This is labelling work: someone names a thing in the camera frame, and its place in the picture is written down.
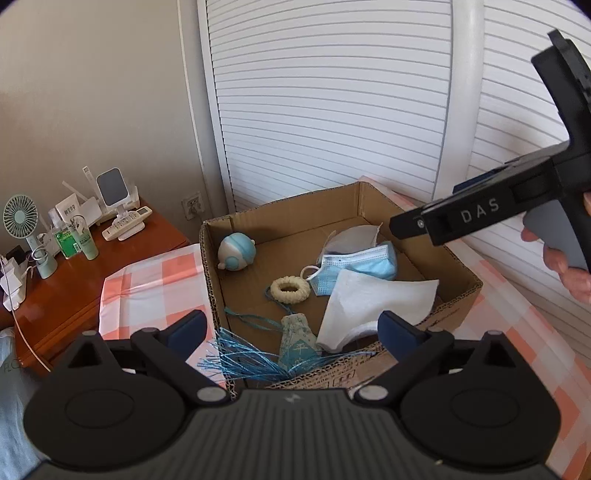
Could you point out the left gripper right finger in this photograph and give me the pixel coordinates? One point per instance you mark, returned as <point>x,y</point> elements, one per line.
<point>417,353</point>

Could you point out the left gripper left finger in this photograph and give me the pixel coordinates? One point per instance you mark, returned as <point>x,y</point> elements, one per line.
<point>165,353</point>

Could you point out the cream hair scrunchie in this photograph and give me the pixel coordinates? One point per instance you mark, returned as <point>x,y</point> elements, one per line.
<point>290,290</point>

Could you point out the right hand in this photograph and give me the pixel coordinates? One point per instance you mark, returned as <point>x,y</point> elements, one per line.
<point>576,281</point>

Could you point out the checkered tablecloth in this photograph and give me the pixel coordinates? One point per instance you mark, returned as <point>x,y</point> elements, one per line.
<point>152,290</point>

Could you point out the white face mask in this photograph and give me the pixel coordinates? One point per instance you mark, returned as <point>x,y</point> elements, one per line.
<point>358,300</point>

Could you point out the blue surgical mask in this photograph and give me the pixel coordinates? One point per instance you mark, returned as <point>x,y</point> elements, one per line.
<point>379,262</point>

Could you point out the blue white round toy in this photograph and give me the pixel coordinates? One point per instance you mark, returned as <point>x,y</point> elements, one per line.
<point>236,252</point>

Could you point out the wooden nightstand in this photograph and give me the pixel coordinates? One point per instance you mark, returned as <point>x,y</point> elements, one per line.
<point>59,308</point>

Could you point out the cardboard box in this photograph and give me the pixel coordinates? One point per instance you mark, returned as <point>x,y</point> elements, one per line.
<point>345,373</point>

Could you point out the white remote control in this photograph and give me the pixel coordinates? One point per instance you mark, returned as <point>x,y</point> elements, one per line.
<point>127,224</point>

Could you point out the green bottle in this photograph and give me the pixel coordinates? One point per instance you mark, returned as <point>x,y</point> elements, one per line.
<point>63,237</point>

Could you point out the white router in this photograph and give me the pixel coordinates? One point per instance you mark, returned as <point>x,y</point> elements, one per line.
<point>92,207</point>

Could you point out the green tube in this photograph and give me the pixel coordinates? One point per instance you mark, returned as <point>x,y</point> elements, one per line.
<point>83,237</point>

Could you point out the white phone stand mirror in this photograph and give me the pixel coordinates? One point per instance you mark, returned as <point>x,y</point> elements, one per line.
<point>113,190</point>

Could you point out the white power strip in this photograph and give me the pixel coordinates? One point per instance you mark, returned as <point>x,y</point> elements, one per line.
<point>13,283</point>

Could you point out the white card box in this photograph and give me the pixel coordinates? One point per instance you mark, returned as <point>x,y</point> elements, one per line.
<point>68,208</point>

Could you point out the green desk fan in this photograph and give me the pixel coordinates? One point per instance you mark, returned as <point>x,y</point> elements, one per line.
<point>20,219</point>

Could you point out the white louvered wardrobe door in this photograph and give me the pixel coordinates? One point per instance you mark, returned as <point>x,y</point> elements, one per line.
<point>418,95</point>

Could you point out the wall socket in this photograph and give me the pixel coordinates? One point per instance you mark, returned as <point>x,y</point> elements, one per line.
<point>193,207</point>

